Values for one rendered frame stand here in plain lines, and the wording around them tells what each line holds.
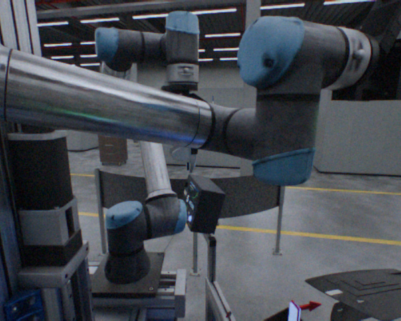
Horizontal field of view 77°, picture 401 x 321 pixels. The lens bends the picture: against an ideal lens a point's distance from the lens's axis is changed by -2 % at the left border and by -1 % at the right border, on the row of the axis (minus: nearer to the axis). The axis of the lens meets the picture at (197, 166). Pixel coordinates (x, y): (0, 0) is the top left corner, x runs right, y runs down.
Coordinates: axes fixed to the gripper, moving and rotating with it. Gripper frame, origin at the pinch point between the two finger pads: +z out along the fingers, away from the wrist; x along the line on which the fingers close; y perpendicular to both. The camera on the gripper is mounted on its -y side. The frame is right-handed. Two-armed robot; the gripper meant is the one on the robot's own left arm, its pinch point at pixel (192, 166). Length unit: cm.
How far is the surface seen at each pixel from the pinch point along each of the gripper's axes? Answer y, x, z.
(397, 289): -40, 27, 24
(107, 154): 87, -652, 111
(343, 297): -26.0, 26.2, 23.5
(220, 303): -14, -14, 57
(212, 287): -14, -23, 57
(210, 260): -13, -26, 47
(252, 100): -194, -368, -26
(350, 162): -479, -416, 111
